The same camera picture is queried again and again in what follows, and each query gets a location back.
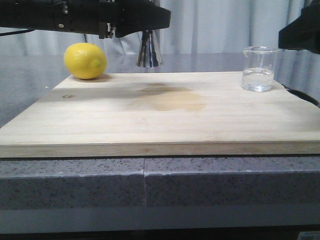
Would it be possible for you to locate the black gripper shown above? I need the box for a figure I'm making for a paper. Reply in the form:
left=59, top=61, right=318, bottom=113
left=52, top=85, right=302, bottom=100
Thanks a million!
left=0, top=0, right=118, bottom=39

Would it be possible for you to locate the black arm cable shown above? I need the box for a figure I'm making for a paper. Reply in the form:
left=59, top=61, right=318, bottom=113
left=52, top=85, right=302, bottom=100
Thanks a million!
left=0, top=28, right=36, bottom=37

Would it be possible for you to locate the white label sticker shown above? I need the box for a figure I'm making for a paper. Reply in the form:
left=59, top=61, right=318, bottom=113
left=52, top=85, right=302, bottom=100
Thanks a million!
left=297, top=231, right=320, bottom=240

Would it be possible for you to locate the grey curtain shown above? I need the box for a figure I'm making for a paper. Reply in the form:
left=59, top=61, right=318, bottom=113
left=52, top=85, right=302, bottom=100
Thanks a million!
left=0, top=0, right=310, bottom=56

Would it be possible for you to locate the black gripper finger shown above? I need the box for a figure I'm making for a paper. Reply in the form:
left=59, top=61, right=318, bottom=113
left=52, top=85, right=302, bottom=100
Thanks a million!
left=278, top=0, right=320, bottom=54
left=115, top=0, right=171, bottom=38

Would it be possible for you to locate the yellow lemon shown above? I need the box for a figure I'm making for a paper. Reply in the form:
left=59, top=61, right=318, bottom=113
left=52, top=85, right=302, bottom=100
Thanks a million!
left=63, top=42, right=107, bottom=80

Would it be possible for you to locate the silver double jigger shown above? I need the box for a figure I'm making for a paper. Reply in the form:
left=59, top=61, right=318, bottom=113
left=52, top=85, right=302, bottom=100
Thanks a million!
left=136, top=30, right=163, bottom=68

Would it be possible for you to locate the clear glass beaker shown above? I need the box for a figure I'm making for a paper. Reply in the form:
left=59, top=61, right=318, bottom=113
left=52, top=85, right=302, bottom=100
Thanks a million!
left=241, top=46, right=280, bottom=93

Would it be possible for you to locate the light wooden cutting board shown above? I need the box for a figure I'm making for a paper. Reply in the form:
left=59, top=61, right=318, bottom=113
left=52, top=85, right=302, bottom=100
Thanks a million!
left=0, top=72, right=320, bottom=158

